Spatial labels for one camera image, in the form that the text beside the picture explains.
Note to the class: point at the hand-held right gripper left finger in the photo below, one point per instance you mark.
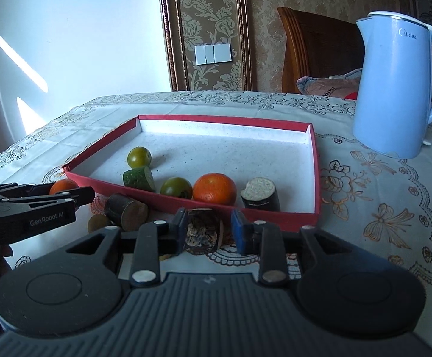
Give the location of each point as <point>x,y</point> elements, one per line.
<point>180,230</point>

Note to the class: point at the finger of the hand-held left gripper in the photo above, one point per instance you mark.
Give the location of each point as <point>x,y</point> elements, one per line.
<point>18,188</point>
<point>83,195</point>

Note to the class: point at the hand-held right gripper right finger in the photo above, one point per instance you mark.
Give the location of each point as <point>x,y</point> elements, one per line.
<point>239,234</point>

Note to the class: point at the dark sugarcane piece with knot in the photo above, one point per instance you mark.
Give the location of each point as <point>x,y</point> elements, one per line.
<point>203,230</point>

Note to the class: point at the large green tomato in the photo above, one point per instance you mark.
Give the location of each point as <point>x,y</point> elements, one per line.
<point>176,189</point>

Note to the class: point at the dark sugarcane piece white end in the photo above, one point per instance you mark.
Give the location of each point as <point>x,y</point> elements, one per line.
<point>260,195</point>

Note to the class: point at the green cucumber piece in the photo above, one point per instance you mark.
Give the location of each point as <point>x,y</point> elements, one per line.
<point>138,179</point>

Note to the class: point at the shallow red cardboard box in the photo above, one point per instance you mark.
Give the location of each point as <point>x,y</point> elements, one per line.
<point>219,148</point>

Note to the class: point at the small orange tangerine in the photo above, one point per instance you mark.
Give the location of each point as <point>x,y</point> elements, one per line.
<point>64,186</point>

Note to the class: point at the dark sugarcane piece brown end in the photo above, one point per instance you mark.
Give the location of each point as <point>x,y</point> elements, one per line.
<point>124,212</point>

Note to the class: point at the large orange tangerine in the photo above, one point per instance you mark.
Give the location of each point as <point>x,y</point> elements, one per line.
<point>214,189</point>

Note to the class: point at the small green round fruit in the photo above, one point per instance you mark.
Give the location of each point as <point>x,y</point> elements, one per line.
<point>139,157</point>

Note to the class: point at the floral lace tablecloth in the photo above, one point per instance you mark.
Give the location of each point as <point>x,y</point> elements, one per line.
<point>368,260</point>

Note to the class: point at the red cloth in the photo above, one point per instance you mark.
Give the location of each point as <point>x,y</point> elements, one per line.
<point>350,96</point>

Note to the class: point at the wooden chair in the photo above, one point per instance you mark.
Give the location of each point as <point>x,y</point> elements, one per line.
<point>320,52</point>

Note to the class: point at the light blue electric kettle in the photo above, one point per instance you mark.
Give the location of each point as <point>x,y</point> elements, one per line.
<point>390,93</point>

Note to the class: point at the white wall switch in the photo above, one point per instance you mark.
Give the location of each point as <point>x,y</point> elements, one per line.
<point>213,54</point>

